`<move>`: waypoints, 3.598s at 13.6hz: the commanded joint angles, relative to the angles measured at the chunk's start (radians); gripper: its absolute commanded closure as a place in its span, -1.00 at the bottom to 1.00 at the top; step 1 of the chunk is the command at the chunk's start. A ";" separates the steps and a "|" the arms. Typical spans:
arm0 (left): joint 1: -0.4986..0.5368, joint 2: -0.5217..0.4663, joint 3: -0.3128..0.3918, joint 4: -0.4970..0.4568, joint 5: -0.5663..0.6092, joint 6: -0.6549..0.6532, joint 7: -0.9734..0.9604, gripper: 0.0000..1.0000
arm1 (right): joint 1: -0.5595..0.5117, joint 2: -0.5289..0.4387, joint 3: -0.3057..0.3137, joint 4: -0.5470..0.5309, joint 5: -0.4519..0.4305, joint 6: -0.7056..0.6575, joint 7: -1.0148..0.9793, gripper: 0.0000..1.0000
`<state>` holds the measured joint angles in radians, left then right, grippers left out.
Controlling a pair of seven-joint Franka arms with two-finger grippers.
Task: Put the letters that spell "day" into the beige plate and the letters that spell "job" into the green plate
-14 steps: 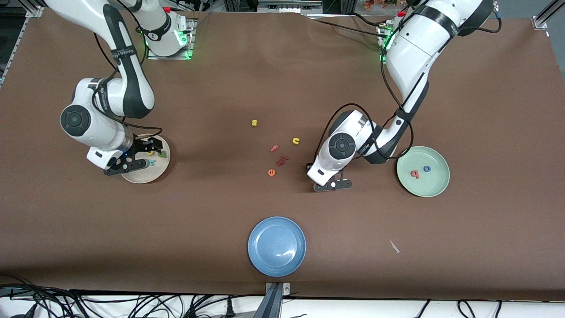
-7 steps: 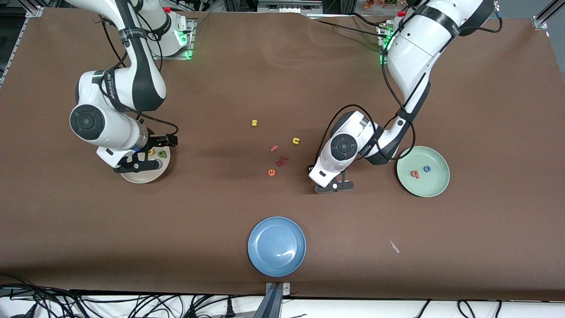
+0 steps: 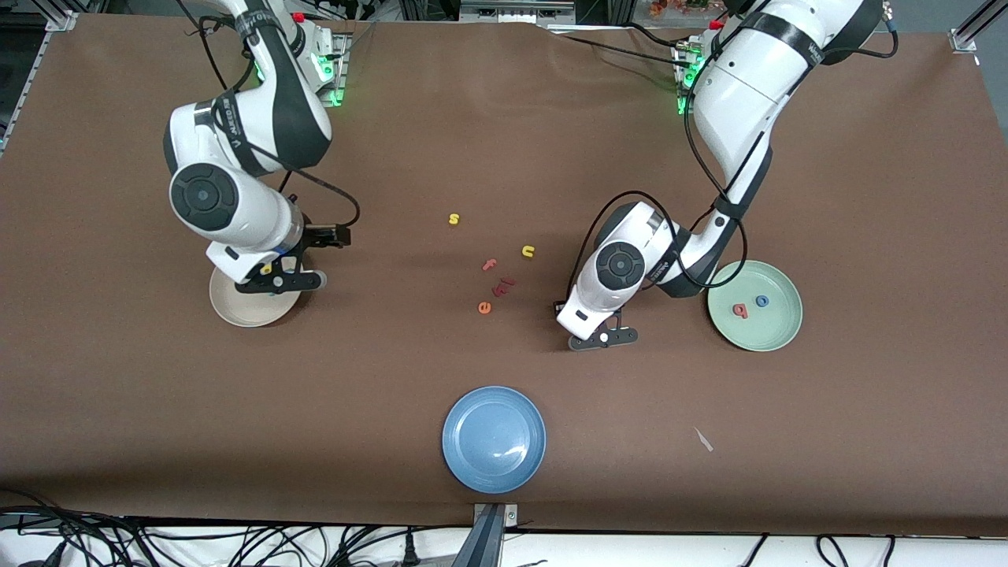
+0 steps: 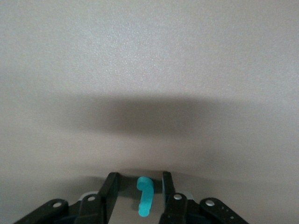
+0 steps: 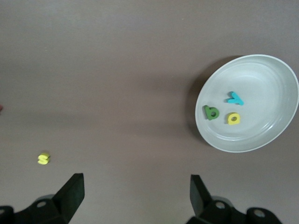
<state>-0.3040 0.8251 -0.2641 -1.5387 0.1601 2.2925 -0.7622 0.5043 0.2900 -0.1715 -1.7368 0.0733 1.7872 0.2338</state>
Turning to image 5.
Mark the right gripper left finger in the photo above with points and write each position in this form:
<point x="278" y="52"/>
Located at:
<point x="70" y="196"/>

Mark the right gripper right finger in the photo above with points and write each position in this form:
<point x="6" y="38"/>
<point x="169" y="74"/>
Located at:
<point x="203" y="205"/>

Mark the green letter b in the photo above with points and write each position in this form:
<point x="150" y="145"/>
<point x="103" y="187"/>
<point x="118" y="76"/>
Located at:
<point x="209" y="114"/>

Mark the teal letter y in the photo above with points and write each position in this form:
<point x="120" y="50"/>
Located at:
<point x="236" y="100"/>

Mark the yellow letter s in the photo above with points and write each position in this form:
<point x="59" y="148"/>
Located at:
<point x="43" y="158"/>

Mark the beige plate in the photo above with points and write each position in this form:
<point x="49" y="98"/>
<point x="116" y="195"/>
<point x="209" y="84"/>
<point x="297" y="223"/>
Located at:
<point x="264" y="93"/>

